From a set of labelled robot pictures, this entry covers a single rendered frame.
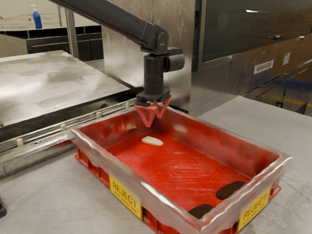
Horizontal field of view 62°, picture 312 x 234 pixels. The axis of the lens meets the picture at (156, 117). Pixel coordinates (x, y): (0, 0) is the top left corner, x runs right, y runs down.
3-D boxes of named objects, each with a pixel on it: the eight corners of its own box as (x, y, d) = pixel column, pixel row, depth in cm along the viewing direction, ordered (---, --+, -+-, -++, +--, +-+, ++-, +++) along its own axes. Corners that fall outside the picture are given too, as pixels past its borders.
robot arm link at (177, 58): (138, 30, 73) (157, 33, 66) (168, 28, 79) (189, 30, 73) (139, 72, 77) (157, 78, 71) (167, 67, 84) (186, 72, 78)
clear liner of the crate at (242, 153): (196, 279, 42) (200, 236, 38) (69, 157, 76) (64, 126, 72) (288, 190, 62) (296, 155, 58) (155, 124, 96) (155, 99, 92)
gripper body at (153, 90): (170, 94, 81) (171, 71, 78) (155, 105, 72) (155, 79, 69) (152, 91, 83) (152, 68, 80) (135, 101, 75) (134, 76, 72)
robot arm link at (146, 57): (139, 53, 73) (152, 55, 69) (158, 50, 77) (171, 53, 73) (139, 76, 76) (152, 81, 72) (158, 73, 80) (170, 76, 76)
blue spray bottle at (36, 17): (44, 28, 266) (39, 4, 257) (38, 28, 260) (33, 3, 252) (37, 28, 269) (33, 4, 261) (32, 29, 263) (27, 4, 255)
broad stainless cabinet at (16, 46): (44, 137, 259) (22, 30, 217) (6, 110, 325) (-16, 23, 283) (170, 93, 386) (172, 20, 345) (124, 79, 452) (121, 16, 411)
